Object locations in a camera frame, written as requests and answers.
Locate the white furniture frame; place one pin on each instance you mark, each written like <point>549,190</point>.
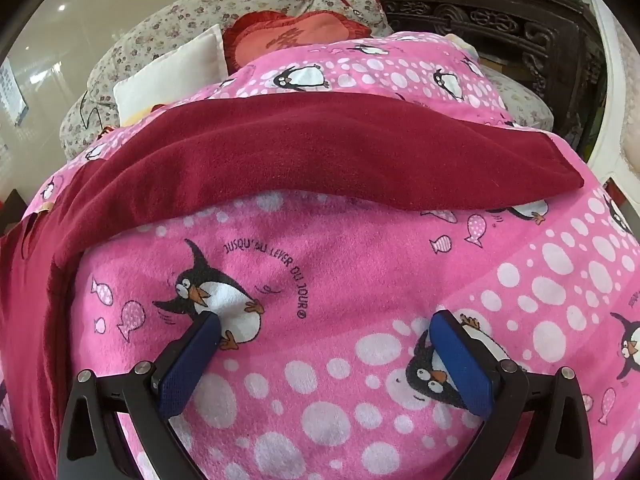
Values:
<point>612,110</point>

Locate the wall calendar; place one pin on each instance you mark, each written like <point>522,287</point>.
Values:
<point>12,95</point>

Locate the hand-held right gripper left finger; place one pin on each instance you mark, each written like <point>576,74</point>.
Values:
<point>192,360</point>

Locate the white pillow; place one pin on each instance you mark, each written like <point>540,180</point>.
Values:
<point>165,75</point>

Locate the dark carved wooden cabinet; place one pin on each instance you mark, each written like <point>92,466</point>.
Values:
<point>500,20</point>

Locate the pink penguin print blanket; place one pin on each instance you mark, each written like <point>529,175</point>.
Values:
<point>325,270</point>

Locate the red heart-shaped cushion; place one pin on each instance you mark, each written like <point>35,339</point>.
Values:
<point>295,35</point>

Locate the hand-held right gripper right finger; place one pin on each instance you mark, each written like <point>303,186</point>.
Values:
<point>460,360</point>

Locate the dark red fleece garment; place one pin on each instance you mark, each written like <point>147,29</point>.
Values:
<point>300,150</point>

